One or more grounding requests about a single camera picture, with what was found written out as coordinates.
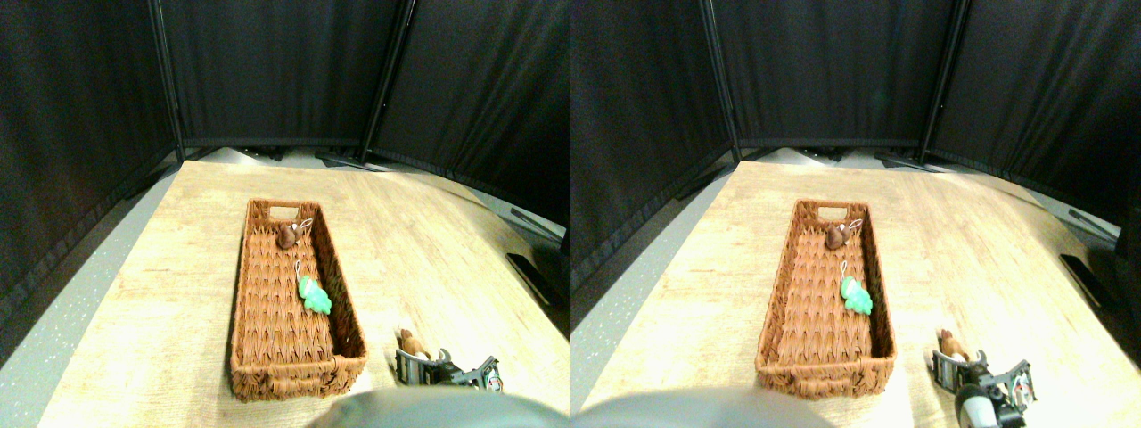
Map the brown and white plush toy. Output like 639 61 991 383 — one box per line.
398 328 431 359
936 328 971 359

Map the green plush toy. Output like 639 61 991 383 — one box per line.
840 261 874 316
294 261 333 316

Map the black curtain stand pole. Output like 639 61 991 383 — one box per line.
918 0 973 161
361 0 415 161
700 0 743 161
147 0 186 161

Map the black bracket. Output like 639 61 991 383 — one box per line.
998 359 1038 413

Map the brown wicker basket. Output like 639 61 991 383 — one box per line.
229 198 368 404
755 198 897 399

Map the dark brown plush toy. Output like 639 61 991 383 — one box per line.
275 218 315 251
825 218 864 251

